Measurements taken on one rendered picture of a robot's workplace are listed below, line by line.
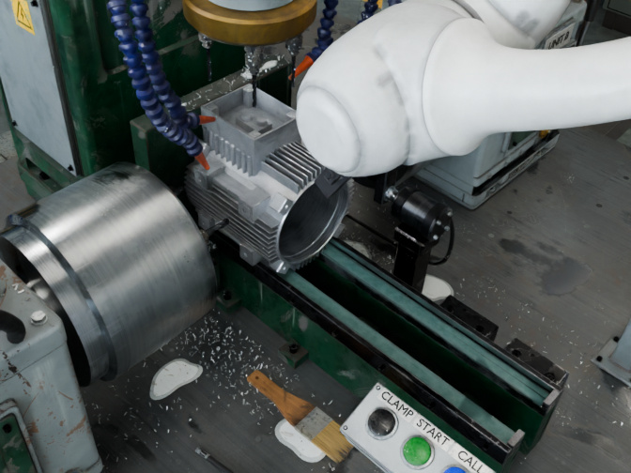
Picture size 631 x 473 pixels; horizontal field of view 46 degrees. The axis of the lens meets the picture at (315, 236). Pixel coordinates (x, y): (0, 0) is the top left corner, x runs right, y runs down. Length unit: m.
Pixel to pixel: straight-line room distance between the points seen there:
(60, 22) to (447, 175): 0.80
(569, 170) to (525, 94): 1.20
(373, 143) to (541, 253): 0.98
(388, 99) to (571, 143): 1.30
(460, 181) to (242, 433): 0.68
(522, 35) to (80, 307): 0.57
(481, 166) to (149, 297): 0.77
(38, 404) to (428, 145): 0.54
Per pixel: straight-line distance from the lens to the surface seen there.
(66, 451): 1.00
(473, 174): 1.49
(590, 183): 1.71
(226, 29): 0.98
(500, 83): 0.54
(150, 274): 0.93
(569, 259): 1.50
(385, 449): 0.85
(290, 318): 1.20
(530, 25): 0.67
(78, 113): 1.20
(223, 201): 1.14
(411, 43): 0.56
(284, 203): 1.06
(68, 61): 1.15
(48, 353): 0.85
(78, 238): 0.92
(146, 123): 1.12
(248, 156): 1.10
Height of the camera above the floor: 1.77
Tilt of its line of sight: 43 degrees down
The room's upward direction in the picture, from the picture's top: 4 degrees clockwise
